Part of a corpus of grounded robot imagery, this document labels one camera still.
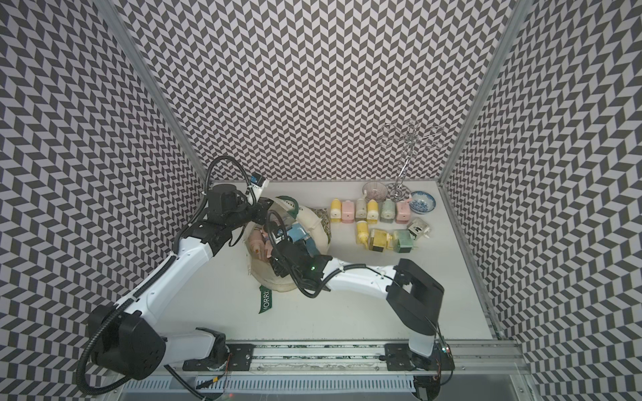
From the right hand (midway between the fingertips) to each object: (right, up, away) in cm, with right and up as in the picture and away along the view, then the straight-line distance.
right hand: (285, 254), depth 82 cm
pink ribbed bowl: (+35, +23, +30) cm, 51 cm away
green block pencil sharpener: (+43, +2, +11) cm, 44 cm away
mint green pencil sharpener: (+38, +14, +17) cm, 44 cm away
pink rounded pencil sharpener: (+22, +14, +17) cm, 31 cm away
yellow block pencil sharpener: (+17, +14, +17) cm, 28 cm away
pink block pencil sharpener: (+44, +13, +17) cm, 49 cm away
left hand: (-4, +18, -2) cm, 18 cm away
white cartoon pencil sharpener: (+27, +15, +17) cm, 35 cm away
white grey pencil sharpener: (+50, +7, +16) cm, 52 cm away
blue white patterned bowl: (+55, +17, +26) cm, 63 cm away
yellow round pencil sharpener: (+32, +13, +17) cm, 38 cm away
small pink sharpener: (-12, +2, +7) cm, 14 cm away
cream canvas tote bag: (+9, +11, +7) cm, 16 cm away
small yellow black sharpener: (+34, +3, +12) cm, 36 cm away
